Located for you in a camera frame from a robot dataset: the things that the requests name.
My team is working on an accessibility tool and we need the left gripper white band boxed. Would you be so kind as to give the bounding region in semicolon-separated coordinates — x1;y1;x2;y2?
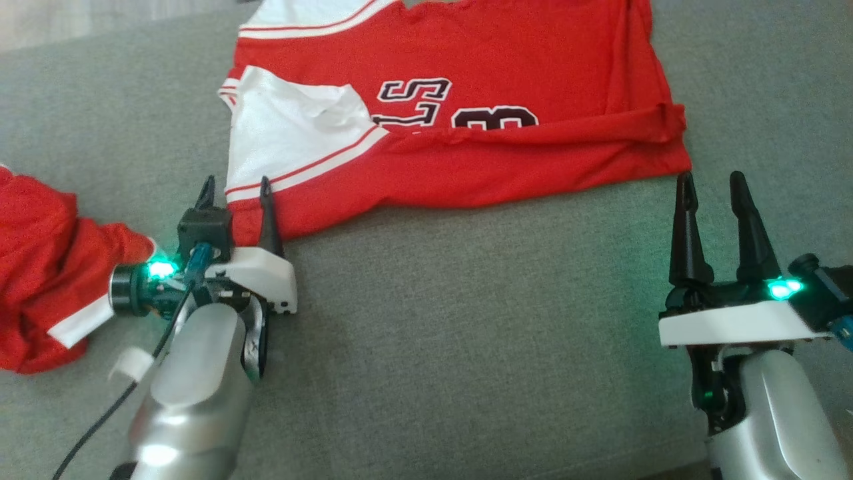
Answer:
108;175;299;319

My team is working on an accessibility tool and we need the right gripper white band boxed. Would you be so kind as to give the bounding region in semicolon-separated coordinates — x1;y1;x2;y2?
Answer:
658;171;834;348

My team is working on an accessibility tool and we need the red mesh shorts white trim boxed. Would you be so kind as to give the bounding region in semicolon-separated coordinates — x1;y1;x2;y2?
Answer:
0;163;157;374

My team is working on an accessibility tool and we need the red jersey with black number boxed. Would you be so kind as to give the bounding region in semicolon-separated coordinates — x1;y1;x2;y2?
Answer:
219;0;692;246

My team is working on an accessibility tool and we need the white tape cable tag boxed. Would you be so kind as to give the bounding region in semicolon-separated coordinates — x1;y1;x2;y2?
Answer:
109;347;156;383

